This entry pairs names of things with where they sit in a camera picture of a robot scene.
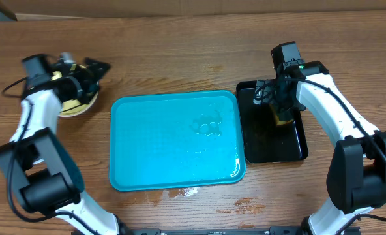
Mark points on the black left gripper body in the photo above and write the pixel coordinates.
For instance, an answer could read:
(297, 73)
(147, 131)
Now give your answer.
(77, 87)

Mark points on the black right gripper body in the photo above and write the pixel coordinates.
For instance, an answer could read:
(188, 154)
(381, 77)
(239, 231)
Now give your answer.
(270, 95)

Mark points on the yellow plate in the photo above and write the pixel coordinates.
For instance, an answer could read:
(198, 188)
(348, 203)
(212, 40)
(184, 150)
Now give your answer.
(75, 107)

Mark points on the yellow green sponge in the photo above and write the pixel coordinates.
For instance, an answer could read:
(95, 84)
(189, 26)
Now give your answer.
(281, 117)

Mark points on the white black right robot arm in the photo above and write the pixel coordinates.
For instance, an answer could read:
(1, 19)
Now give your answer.
(356, 180)

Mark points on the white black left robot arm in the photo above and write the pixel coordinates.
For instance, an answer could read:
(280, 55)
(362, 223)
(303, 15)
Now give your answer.
(42, 180)

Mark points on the black plastic tray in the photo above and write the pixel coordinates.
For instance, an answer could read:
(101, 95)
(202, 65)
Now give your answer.
(266, 139)

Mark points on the teal plastic tray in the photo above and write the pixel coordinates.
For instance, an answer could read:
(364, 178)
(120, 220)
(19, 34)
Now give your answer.
(176, 140)

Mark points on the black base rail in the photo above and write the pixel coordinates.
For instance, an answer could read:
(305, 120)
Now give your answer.
(255, 231)

